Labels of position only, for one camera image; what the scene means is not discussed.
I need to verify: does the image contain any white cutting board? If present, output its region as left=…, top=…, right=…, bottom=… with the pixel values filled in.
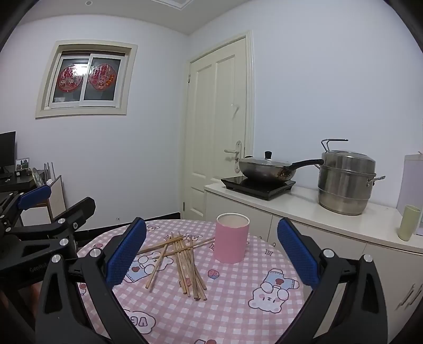
left=397, top=153, right=423, bottom=228

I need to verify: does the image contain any silver door handle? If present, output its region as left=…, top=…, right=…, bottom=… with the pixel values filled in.
left=224, top=141, right=242, bottom=173

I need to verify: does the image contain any cream panel door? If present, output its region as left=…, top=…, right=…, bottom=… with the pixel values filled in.
left=181, top=31, right=255, bottom=220

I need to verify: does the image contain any window with red decorations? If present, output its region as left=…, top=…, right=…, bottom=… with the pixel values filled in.
left=35, top=39, right=138, bottom=119

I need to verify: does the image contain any pink cylindrical utensil holder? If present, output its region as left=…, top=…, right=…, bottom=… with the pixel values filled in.
left=214, top=213, right=250, bottom=264

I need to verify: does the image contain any white board with wood frame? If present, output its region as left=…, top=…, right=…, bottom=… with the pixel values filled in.
left=48, top=176, right=67, bottom=221

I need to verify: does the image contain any stainless steel steamer pot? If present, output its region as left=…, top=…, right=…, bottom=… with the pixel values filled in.
left=315, top=138, right=386, bottom=216

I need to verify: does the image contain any black induction cooktop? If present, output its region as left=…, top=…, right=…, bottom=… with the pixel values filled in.
left=221, top=176, right=295, bottom=201

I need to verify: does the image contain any pink checkered tablecloth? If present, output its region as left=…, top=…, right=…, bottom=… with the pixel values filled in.
left=76, top=219, right=307, bottom=344

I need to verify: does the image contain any wooden chopstick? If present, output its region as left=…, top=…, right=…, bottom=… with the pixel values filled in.
left=190, top=239, right=207, bottom=301
left=138, top=237, right=215, bottom=256
left=173, top=241, right=189, bottom=296
left=145, top=244, right=171, bottom=289
left=182, top=246, right=194, bottom=298
left=177, top=240, right=191, bottom=297
left=182, top=241, right=202, bottom=301
left=138, top=236, right=183, bottom=254

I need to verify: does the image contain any steel wok with lid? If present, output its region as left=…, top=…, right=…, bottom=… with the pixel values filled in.
left=239, top=151, right=324, bottom=181

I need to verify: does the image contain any black monitor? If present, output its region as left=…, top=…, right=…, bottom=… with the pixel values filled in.
left=0, top=131, right=16, bottom=168

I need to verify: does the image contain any light green plastic cup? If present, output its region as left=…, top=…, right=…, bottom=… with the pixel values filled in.
left=397, top=205, right=422, bottom=242

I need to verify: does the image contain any white kitchen counter cabinet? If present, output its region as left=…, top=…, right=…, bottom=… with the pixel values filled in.
left=204, top=183, right=422, bottom=340

